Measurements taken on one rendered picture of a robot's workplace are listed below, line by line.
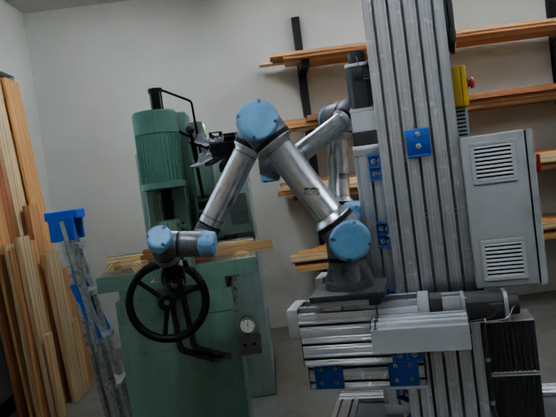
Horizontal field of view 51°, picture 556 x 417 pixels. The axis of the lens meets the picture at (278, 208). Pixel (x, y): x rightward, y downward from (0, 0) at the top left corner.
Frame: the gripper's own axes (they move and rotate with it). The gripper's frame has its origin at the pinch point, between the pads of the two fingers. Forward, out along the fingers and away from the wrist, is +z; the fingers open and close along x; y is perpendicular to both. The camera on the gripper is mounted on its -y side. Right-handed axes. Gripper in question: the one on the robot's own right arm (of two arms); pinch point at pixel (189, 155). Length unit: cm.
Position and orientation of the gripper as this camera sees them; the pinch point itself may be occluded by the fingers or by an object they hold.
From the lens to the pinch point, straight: 226.4
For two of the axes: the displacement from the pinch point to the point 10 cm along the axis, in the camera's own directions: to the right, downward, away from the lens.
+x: 1.4, 7.0, -7.0
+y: -0.5, -7.0, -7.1
